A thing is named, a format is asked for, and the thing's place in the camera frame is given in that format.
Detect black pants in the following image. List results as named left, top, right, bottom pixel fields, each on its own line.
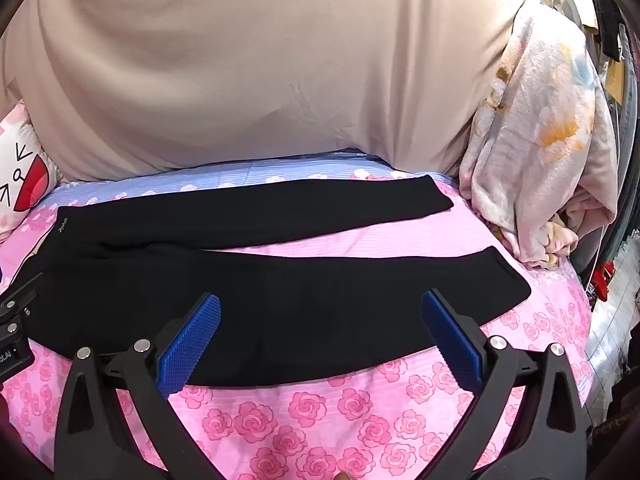
left=20, top=175, right=532, bottom=388

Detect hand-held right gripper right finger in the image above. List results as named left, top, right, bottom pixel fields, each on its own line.
left=421, top=287, right=594, bottom=480

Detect red object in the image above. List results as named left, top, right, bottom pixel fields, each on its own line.
left=591, top=259, right=615, bottom=305

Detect pink rose bedsheet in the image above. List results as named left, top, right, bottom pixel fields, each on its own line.
left=0, top=147, right=597, bottom=480

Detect white cartoon face pillow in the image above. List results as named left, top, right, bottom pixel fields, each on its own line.
left=0, top=100, right=64, bottom=242

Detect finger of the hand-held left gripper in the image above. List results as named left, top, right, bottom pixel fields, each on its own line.
left=0, top=271, right=46, bottom=342

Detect hanging dark clothes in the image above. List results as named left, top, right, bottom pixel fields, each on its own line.
left=570, top=0, right=640, bottom=271

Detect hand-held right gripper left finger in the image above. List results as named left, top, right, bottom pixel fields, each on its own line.
left=54, top=292, right=223, bottom=480

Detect cream floral blanket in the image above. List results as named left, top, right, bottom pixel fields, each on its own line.
left=457, top=0, right=622, bottom=272

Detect beige duvet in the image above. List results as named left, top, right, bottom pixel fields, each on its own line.
left=0, top=0, right=547, bottom=184

